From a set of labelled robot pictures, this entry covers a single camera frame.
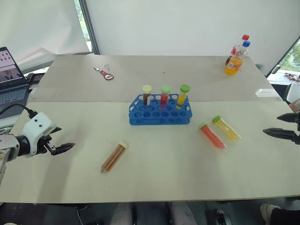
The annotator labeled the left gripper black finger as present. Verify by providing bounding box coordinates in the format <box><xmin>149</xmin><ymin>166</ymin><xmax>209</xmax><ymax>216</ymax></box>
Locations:
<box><xmin>50</xmin><ymin>142</ymin><xmax>76</xmax><ymax>157</ymax></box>
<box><xmin>47</xmin><ymin>127</ymin><xmax>63</xmax><ymax>136</ymax></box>

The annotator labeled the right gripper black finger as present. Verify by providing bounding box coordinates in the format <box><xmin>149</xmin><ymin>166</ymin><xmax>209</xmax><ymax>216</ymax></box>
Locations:
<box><xmin>262</xmin><ymin>127</ymin><xmax>300</xmax><ymax>145</ymax></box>
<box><xmin>276</xmin><ymin>112</ymin><xmax>300</xmax><ymax>123</ymax></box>

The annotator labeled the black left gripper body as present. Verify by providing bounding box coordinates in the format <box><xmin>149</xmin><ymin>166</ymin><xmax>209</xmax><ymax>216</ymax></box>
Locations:
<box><xmin>36</xmin><ymin>133</ymin><xmax>57</xmax><ymax>155</ymax></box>

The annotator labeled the orange-red tube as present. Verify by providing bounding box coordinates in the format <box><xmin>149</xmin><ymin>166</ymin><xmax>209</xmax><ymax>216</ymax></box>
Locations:
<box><xmin>198</xmin><ymin>122</ymin><xmax>227</xmax><ymax>150</ymax></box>

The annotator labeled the blue test tube rack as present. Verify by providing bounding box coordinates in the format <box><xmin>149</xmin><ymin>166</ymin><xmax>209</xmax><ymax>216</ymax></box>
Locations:
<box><xmin>128</xmin><ymin>93</ymin><xmax>193</xmax><ymax>126</ymax></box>

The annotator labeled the red tube green cap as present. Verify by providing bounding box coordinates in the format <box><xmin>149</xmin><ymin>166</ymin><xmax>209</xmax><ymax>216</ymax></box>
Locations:
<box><xmin>159</xmin><ymin>84</ymin><xmax>172</xmax><ymax>111</ymax></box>

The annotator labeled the white office chair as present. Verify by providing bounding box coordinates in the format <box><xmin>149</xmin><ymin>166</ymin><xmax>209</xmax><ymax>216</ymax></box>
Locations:
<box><xmin>284</xmin><ymin>82</ymin><xmax>300</xmax><ymax>105</ymax></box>

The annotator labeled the clear plastic sheet piece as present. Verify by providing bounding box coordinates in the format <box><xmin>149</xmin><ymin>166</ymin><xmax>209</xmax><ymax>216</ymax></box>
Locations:
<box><xmin>255</xmin><ymin>88</ymin><xmax>279</xmax><ymax>98</ymax></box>

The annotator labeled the red and black clutter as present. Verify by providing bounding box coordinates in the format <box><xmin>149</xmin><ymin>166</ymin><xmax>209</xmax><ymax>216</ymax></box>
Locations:
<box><xmin>284</xmin><ymin>73</ymin><xmax>300</xmax><ymax>82</ymax></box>

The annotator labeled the black device beside laptop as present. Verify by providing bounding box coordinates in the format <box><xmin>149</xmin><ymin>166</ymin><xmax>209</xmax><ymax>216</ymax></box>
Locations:
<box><xmin>26</xmin><ymin>73</ymin><xmax>45</xmax><ymax>83</ymax></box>

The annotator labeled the open laptop computer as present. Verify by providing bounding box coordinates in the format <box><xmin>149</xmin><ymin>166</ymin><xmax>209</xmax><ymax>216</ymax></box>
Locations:
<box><xmin>0</xmin><ymin>46</ymin><xmax>30</xmax><ymax>113</ymax></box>

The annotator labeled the orange soda bottle blue cap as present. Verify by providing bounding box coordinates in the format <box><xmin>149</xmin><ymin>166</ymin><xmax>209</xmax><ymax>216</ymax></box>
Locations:
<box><xmin>225</xmin><ymin>40</ymin><xmax>251</xmax><ymax>76</ymax></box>

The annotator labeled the white shoe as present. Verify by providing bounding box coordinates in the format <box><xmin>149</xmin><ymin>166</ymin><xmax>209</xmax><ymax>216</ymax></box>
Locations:
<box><xmin>260</xmin><ymin>203</ymin><xmax>281</xmax><ymax>225</ymax></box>

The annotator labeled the cola bottle red cap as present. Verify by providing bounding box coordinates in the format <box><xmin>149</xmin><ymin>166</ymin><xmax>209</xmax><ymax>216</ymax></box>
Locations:
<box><xmin>225</xmin><ymin>34</ymin><xmax>250</xmax><ymax>66</ymax></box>

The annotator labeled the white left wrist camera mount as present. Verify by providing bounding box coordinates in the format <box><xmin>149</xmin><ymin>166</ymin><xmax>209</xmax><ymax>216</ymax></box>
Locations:
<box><xmin>22</xmin><ymin>112</ymin><xmax>57</xmax><ymax>158</ymax></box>

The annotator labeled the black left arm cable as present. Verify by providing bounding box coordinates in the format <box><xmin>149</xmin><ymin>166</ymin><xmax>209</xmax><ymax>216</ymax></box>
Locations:
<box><xmin>0</xmin><ymin>103</ymin><xmax>38</xmax><ymax>119</ymax></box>

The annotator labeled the red handled small tool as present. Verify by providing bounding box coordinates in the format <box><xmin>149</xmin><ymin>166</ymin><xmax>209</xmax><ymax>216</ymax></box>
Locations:
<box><xmin>93</xmin><ymin>67</ymin><xmax>115</xmax><ymax>81</ymax></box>

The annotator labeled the dark window frame post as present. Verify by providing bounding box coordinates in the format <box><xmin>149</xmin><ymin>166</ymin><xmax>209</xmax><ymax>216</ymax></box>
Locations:
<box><xmin>78</xmin><ymin>0</ymin><xmax>99</xmax><ymax>55</ymax></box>

